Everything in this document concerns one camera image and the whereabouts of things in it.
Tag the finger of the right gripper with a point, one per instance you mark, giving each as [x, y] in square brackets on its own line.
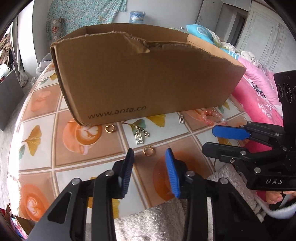
[230, 132]
[224, 153]

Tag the white wardrobe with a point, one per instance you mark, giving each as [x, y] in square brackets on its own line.
[269, 40]

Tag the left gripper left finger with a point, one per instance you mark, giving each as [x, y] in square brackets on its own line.
[120, 181]

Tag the grey door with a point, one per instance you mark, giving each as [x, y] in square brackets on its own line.
[209, 13]

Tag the pink floral blanket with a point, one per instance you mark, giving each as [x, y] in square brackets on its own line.
[257, 94]

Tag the blue pillow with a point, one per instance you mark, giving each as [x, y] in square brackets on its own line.
[210, 37]

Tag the water dispenser with bottle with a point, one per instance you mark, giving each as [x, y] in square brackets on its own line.
[136, 17]

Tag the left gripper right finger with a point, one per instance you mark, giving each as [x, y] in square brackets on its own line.
[180, 182]

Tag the patterned rolled mat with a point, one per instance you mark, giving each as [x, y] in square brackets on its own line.
[57, 29]

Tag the dark cabinet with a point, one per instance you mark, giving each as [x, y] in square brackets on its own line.
[11, 94]

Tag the right hand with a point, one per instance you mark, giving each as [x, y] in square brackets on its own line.
[275, 197]

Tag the teal floral hanging cloth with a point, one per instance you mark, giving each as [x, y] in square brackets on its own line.
[77, 14]

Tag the white plastic bag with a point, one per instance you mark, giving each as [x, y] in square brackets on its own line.
[43, 64]

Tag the silver rhinestone charm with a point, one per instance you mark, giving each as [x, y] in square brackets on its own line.
[140, 134]

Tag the brown cardboard box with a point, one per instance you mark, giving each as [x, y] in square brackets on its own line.
[116, 72]

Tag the silver clasp charm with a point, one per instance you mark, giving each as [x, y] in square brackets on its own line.
[181, 119]

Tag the white fluffy towel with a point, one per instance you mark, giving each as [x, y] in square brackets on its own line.
[166, 221]

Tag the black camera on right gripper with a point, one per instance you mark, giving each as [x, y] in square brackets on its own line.
[285, 84]

